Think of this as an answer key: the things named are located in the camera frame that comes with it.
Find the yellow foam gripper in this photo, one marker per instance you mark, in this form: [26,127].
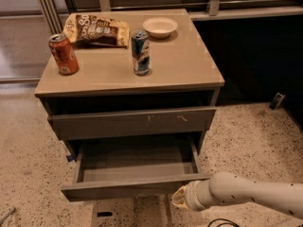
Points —
[191,195]

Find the drawer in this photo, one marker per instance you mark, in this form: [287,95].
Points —
[131,123]
[110,172]

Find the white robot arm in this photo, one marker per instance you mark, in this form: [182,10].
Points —
[225,188]

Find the upper drawer front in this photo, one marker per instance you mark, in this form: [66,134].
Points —
[131,123]

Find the grey drawer cabinet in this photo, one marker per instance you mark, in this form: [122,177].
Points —
[182,75]

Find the small black floor device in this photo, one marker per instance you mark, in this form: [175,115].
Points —
[277,101]

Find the blue energy drink can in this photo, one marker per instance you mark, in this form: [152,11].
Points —
[141,52]

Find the white paper bowl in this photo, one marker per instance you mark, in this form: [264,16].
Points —
[160,27]

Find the grey rod on floor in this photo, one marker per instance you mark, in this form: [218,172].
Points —
[9,213]

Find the orange soda can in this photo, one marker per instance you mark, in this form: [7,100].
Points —
[63,54]

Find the yellow brown chip bag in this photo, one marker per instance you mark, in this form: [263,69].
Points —
[95,29]

